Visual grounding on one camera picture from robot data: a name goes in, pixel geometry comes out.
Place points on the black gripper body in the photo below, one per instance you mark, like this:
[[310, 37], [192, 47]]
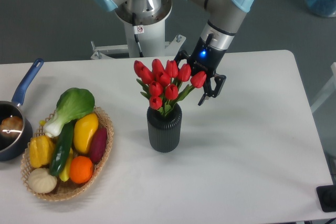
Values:
[[205, 57]]

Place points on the red tulip bouquet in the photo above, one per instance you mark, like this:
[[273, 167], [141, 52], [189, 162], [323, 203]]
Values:
[[165, 86]]

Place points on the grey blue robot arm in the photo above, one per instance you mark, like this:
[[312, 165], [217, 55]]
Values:
[[225, 18]]

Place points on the black ribbed vase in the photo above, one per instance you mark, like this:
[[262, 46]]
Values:
[[164, 132]]

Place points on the green bok choy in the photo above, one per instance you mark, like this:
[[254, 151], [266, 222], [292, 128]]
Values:
[[74, 103]]

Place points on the purple sweet potato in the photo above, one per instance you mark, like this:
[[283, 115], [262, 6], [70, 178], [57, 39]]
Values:
[[98, 145]]

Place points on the yellow mango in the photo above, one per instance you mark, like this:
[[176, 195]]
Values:
[[84, 130]]

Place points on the green cucumber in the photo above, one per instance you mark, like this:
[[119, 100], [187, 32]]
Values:
[[62, 149]]

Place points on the orange fruit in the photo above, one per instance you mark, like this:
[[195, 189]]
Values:
[[81, 169]]

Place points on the black device at edge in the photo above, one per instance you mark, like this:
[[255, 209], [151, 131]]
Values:
[[326, 196]]

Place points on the yellow banana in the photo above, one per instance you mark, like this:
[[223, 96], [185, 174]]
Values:
[[65, 173]]

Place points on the yellow bell pepper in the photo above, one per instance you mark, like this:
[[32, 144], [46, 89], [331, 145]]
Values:
[[41, 149]]

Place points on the woven wicker basket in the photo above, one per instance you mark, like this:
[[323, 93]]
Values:
[[67, 190]]

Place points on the blue saucepan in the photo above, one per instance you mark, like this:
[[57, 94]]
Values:
[[11, 148]]

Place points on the brown bread in pan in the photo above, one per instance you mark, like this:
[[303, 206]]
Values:
[[11, 127]]

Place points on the white steamed bun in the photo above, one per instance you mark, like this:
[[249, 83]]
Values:
[[40, 181]]

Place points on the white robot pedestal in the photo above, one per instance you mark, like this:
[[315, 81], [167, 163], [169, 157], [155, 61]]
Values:
[[144, 26]]

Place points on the white frame at right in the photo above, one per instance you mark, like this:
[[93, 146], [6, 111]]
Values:
[[325, 92]]

